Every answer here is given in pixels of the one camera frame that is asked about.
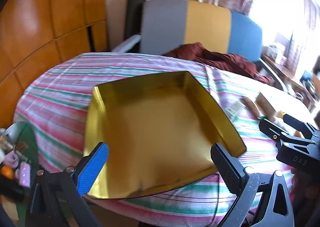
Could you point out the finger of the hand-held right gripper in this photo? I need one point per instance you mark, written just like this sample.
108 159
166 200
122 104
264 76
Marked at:
300 124
271 130

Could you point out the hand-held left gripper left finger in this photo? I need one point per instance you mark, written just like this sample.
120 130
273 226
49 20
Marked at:
93 167

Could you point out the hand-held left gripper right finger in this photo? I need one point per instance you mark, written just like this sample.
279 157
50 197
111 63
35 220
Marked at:
228 169

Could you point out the gold tin box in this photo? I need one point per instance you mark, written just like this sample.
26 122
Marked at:
155 129

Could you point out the yellow snack packet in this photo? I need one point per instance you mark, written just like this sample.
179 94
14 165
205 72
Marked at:
279 114

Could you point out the brown oblong snack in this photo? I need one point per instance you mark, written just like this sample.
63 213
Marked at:
251 106

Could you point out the blue round object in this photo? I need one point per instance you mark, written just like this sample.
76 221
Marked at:
306 75

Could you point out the wooden desk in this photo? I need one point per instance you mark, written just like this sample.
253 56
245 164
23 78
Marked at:
282 71

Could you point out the pink case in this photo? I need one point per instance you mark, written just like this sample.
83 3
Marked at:
23 174

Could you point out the green board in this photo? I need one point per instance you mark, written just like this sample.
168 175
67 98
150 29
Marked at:
27 141

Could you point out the striped pink green tablecloth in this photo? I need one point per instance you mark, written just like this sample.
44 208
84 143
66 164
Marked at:
62 91

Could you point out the dark red cloth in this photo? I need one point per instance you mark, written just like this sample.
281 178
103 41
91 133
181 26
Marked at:
225 61

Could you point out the orange fruit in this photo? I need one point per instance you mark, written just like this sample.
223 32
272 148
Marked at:
7 171

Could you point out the grey yellow blue chair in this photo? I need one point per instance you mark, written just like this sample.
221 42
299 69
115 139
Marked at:
205 24

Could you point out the wooden wardrobe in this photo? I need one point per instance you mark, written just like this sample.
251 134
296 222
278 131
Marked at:
37 29

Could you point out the black rolled mat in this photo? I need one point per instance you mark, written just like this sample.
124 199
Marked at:
133 11

